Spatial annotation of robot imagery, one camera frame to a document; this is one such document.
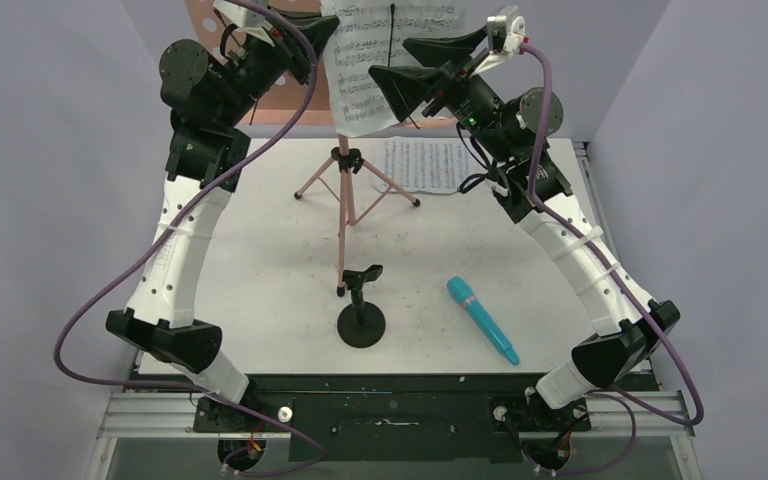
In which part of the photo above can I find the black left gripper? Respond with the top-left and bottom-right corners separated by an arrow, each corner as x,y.
216,4 -> 339,127

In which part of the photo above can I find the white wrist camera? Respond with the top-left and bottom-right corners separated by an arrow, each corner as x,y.
472,5 -> 526,75
213,0 -> 272,35

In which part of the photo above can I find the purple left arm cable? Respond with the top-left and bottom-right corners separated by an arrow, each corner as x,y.
52,0 -> 326,479

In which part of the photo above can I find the black microphone stand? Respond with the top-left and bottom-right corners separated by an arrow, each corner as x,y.
337,264 -> 386,349

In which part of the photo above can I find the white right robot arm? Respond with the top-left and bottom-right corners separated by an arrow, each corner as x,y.
368,30 -> 680,429

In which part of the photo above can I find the turquoise toy microphone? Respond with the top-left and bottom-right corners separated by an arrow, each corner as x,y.
446,276 -> 520,366

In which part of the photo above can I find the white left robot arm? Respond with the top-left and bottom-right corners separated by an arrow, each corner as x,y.
106,12 -> 339,431

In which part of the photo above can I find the pink perforated music stand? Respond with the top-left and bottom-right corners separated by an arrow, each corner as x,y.
183,0 -> 458,297

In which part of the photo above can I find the aluminium frame rail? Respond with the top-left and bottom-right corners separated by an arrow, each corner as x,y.
98,391 -> 695,440

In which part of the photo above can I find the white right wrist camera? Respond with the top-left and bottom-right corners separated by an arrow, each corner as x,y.
472,5 -> 526,75

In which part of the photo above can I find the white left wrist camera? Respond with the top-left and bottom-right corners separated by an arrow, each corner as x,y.
213,0 -> 272,35

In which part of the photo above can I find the white sheet music paper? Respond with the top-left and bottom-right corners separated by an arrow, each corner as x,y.
321,0 -> 467,138
366,137 -> 483,195

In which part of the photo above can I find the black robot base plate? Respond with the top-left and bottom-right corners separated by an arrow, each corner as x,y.
125,372 -> 660,464

